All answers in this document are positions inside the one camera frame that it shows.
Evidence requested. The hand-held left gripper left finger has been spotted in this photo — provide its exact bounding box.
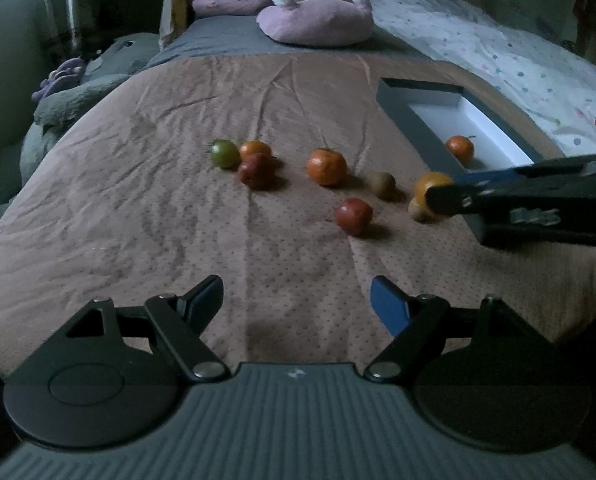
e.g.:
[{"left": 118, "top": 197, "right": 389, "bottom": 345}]
[{"left": 53, "top": 275, "right": 232, "bottom": 381}]

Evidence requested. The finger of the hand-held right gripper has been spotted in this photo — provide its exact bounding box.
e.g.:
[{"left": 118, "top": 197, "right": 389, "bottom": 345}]
[
  {"left": 424, "top": 172, "right": 596, "bottom": 250},
  {"left": 453, "top": 151, "right": 596, "bottom": 187}
]

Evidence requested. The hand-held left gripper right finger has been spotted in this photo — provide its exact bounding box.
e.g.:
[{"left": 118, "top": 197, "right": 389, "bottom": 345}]
[{"left": 363, "top": 275, "right": 529, "bottom": 383}]

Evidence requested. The smooth oval orange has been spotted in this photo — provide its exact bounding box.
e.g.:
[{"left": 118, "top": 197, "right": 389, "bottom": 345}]
[{"left": 414, "top": 171, "right": 455, "bottom": 207}]

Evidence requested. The grey box with white inside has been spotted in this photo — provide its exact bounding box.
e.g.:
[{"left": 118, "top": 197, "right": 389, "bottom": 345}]
[{"left": 376, "top": 77, "right": 551, "bottom": 244}]

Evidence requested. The large tangerine with stem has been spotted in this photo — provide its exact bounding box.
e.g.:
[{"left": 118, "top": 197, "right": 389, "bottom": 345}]
[{"left": 306, "top": 148, "right": 349, "bottom": 187}]

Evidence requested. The small yellowish fruit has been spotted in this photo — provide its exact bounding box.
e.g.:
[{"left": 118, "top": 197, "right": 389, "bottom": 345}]
[{"left": 408, "top": 196, "right": 441, "bottom": 223}]

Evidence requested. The tangerine with short stem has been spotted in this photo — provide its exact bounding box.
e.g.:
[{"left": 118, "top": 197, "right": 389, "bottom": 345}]
[{"left": 445, "top": 135, "right": 476, "bottom": 164}]

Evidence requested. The brown kiwi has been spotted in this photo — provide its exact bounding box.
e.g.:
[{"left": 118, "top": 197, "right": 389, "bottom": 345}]
[{"left": 368, "top": 171, "right": 397, "bottom": 200}]

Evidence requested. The dark red fruit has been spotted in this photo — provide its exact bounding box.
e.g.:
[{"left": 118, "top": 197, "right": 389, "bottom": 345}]
[
  {"left": 236, "top": 153, "right": 275, "bottom": 191},
  {"left": 335, "top": 197, "right": 374, "bottom": 237}
]

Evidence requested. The brown dotted blanket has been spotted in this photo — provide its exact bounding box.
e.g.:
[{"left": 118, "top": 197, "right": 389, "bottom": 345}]
[{"left": 0, "top": 52, "right": 596, "bottom": 377}]

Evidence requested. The white polka dot duvet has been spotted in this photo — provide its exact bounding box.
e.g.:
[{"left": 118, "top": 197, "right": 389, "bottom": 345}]
[{"left": 368, "top": 0, "right": 596, "bottom": 152}]

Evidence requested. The green tomato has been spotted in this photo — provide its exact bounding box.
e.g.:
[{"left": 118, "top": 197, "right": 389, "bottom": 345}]
[{"left": 209, "top": 140, "right": 241, "bottom": 169}]

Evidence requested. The small tangerine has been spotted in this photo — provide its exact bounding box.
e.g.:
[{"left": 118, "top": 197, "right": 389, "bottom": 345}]
[{"left": 239, "top": 140, "right": 273, "bottom": 160}]

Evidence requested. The pink plush cushion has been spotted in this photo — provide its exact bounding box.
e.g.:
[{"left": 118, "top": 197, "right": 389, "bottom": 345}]
[{"left": 256, "top": 0, "right": 375, "bottom": 49}]

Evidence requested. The grey plush toy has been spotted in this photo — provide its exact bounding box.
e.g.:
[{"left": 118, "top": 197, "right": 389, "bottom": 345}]
[{"left": 20, "top": 32, "right": 162, "bottom": 187}]

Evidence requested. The grey bedsheet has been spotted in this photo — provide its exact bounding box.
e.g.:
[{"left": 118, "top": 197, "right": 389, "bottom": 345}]
[{"left": 145, "top": 12, "right": 429, "bottom": 69}]

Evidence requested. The purple plush toy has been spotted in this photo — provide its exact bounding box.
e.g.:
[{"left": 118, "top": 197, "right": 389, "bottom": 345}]
[{"left": 31, "top": 57, "right": 87, "bottom": 104}]

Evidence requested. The grey curtain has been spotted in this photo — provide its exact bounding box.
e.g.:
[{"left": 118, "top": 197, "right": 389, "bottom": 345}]
[{"left": 30, "top": 0, "right": 100, "bottom": 62}]

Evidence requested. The wooden post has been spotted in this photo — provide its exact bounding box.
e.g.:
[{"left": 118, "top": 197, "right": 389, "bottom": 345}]
[{"left": 160, "top": 0, "right": 190, "bottom": 52}]

